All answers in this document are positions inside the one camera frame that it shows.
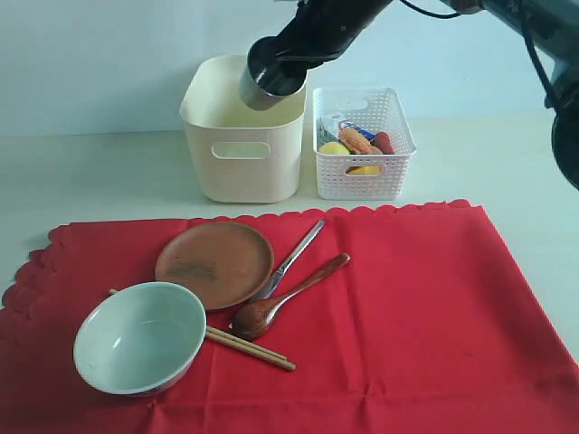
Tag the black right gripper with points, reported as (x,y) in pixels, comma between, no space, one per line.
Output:
(320,31)

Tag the white ceramic bowl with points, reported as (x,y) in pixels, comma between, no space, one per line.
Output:
(140,340)

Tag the cream plastic bin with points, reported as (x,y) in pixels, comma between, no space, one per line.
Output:
(240,155)

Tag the stainless steel cup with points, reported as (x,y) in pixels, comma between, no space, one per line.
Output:
(262,90)

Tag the wooden chopstick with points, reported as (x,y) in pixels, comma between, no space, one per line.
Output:
(256,353)
(212,331)

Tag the white perforated plastic basket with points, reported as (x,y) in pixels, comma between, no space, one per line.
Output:
(374,109)

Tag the blue white milk carton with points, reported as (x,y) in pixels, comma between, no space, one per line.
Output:
(330,125)

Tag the fried chicken nugget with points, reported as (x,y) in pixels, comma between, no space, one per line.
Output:
(356,143)

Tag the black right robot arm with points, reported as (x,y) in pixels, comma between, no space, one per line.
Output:
(550,33)

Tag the dark wooden spoon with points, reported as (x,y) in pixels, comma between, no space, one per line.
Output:
(255,319)

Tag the red scalloped table cloth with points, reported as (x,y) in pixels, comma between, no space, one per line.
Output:
(430,328)

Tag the red sausage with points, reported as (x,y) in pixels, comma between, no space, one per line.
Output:
(382,141)

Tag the brown round plate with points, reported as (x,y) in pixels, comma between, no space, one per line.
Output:
(223,263)

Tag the yellow lemon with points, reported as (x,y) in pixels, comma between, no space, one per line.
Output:
(334,148)

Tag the yellow cheese wedge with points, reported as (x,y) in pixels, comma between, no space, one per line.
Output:
(364,170)

